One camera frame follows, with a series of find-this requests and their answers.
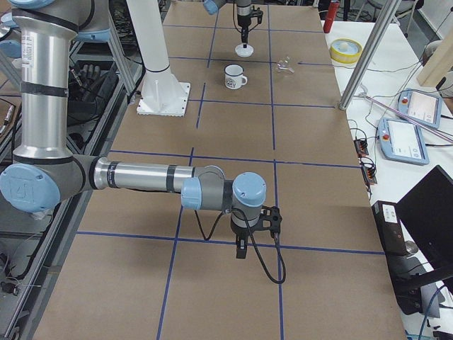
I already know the white blue-rimmed enamel cup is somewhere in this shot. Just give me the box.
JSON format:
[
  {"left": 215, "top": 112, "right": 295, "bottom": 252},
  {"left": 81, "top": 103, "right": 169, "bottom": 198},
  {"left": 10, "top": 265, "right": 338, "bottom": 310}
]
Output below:
[{"left": 224, "top": 64, "right": 248, "bottom": 90}]

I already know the aluminium frame post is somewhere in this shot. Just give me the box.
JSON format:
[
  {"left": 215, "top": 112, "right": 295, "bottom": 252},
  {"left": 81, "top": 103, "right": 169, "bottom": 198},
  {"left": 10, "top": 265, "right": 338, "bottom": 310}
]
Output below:
[{"left": 339, "top": 0, "right": 401, "bottom": 111}]

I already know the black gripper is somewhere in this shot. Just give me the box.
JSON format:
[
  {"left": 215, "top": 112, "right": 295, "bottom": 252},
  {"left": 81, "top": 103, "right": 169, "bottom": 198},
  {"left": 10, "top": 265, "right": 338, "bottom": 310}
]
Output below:
[
  {"left": 236, "top": 15, "right": 251, "bottom": 47},
  {"left": 231, "top": 222, "right": 253, "bottom": 259}
]

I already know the near blue teach pendant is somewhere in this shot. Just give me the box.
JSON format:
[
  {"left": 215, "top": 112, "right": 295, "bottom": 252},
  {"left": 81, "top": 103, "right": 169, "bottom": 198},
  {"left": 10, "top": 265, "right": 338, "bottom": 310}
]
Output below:
[{"left": 377, "top": 118, "right": 430, "bottom": 165}]

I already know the blue teach pendant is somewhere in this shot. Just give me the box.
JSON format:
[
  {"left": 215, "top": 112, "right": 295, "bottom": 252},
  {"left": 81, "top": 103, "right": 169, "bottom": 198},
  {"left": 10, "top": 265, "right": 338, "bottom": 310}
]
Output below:
[
  {"left": 377, "top": 118, "right": 430, "bottom": 165},
  {"left": 398, "top": 89, "right": 442, "bottom": 129}
]

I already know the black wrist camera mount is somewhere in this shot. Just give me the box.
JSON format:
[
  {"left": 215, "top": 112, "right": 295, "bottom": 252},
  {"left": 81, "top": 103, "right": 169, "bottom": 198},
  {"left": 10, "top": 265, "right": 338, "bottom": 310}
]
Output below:
[
  {"left": 250, "top": 6, "right": 263, "bottom": 25},
  {"left": 253, "top": 206, "right": 282, "bottom": 240}
]

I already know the white ceramic lid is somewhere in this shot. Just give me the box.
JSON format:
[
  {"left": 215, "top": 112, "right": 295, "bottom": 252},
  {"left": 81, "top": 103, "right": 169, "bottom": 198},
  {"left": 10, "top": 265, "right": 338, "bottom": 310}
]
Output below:
[{"left": 235, "top": 44, "right": 254, "bottom": 57}]

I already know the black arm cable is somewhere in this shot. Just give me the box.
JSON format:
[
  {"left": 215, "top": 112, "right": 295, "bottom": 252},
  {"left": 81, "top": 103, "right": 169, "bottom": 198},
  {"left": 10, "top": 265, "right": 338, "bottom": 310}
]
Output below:
[{"left": 193, "top": 207, "right": 286, "bottom": 284}]

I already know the orange black connector board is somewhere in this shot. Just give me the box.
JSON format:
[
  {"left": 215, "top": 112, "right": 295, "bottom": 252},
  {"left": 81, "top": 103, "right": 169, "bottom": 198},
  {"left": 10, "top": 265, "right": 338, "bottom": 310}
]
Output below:
[{"left": 353, "top": 137, "right": 369, "bottom": 157}]

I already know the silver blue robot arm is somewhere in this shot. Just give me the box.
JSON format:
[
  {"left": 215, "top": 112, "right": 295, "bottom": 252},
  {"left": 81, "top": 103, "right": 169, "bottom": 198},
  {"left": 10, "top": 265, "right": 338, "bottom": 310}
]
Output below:
[
  {"left": 1, "top": 1, "right": 268, "bottom": 259},
  {"left": 202, "top": 0, "right": 253, "bottom": 49}
]

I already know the red cylinder bottle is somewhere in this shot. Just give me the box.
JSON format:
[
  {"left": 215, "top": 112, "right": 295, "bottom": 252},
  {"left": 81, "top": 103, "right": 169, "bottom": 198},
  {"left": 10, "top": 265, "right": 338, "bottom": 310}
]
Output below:
[{"left": 323, "top": 0, "right": 340, "bottom": 33}]

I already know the white pedestal base plate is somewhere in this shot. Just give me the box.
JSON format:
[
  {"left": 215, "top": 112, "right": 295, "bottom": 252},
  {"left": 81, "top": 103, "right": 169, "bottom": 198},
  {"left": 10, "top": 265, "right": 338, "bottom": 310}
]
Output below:
[{"left": 137, "top": 69, "right": 191, "bottom": 117}]

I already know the black desktop computer box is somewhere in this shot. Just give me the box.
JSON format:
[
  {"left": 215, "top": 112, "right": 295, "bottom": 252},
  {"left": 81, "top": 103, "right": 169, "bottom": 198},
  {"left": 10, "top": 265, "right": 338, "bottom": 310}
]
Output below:
[{"left": 372, "top": 200, "right": 442, "bottom": 318}]

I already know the yellow tape roll with plate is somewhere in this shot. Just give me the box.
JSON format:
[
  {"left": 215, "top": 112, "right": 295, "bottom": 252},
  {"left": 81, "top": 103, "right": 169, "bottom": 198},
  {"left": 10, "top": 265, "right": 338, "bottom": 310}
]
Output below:
[{"left": 329, "top": 38, "right": 362, "bottom": 64}]

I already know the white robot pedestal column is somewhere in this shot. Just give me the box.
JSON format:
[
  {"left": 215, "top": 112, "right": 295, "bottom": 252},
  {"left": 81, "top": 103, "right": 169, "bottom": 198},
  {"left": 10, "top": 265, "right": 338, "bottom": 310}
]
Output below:
[{"left": 127, "top": 0, "right": 170, "bottom": 73}]

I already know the far blue teach pendant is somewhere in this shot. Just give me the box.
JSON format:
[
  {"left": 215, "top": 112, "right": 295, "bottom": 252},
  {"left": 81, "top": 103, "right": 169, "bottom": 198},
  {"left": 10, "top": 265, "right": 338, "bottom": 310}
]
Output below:
[{"left": 398, "top": 89, "right": 442, "bottom": 129}]

